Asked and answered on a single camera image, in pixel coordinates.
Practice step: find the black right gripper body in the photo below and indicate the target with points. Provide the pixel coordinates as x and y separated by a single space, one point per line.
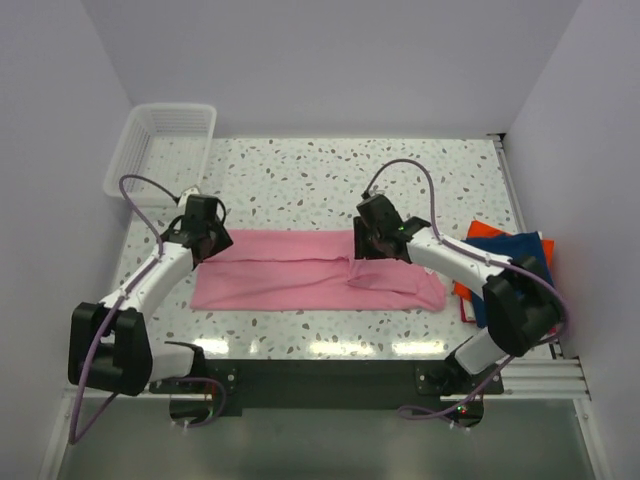
374 249

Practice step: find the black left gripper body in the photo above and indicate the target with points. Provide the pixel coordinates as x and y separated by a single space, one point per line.
215 228

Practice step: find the pink t shirt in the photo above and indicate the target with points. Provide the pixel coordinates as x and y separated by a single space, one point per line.
269 270

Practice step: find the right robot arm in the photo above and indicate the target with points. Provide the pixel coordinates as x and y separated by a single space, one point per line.
522 307

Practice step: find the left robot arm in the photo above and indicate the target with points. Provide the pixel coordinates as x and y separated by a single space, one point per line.
110 348

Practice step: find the white plastic basket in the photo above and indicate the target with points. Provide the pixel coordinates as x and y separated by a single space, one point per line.
168 143

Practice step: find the orange folded t shirt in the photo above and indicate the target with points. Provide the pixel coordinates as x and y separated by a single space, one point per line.
478 229

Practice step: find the red folded t shirt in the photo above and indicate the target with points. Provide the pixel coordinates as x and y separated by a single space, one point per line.
473 311

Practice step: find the blue folded t shirt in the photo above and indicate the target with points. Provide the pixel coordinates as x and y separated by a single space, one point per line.
514 246

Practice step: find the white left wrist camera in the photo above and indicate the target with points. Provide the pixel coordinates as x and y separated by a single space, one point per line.
193 190

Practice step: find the aluminium right side rail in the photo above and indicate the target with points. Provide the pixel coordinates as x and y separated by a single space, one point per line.
497 140

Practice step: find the aluminium rail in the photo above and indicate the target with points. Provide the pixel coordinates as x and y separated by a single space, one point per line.
497 140
550 377

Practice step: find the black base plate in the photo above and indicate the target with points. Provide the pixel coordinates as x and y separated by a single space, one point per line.
216 401

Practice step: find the aluminium front rail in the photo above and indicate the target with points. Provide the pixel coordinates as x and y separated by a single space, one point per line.
550 377

